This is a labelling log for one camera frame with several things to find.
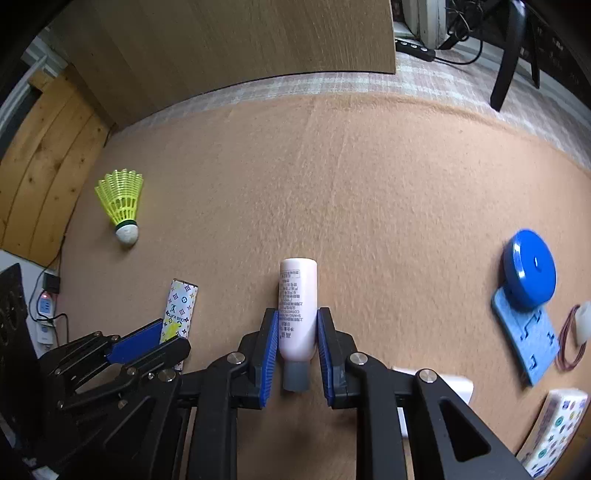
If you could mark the printed tissue packet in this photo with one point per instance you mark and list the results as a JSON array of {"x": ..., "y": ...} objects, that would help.
[{"x": 558, "y": 429}]

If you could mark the white printed packet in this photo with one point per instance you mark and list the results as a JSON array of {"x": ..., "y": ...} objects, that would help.
[{"x": 182, "y": 304}]

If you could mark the white flat box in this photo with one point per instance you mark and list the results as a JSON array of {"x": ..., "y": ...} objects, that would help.
[{"x": 459, "y": 385}]

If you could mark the small white bottle grey cap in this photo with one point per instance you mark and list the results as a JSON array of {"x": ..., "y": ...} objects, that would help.
[{"x": 298, "y": 314}]

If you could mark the black tripod leg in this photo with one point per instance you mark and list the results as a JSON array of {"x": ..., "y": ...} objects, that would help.
[{"x": 508, "y": 55}]

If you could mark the white power strip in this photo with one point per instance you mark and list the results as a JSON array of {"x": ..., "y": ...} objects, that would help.
[{"x": 45, "y": 318}]

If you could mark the black power strip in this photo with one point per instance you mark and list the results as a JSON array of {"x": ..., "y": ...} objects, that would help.
[{"x": 415, "y": 47}]

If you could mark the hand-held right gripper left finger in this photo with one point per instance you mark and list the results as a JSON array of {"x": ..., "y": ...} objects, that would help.
[{"x": 270, "y": 360}]

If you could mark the pine wood panel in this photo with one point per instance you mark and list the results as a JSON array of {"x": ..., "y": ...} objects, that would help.
[{"x": 41, "y": 161}]

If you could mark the blue round tape measure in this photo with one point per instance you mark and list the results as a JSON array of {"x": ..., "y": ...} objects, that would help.
[{"x": 531, "y": 267}]

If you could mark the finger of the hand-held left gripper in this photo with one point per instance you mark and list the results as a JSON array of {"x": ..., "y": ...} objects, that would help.
[
  {"x": 161, "y": 355},
  {"x": 136, "y": 344}
]

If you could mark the checkered cloth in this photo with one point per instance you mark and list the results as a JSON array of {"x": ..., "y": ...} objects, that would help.
[{"x": 461, "y": 87}]

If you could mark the yellow shuttlecock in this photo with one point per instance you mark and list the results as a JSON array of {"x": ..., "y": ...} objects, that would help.
[{"x": 120, "y": 198}]

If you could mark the brown blanket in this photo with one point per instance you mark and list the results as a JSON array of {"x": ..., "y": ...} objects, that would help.
[{"x": 346, "y": 184}]

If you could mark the large wooden board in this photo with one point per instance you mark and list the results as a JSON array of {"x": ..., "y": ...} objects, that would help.
[{"x": 231, "y": 41}]

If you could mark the black power adapter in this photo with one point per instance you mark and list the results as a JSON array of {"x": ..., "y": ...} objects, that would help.
[{"x": 51, "y": 282}]

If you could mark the white window frame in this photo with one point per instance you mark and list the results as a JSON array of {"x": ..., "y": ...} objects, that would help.
[{"x": 427, "y": 23}]

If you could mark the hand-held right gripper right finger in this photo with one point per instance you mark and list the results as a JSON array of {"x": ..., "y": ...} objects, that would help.
[{"x": 325, "y": 364}]

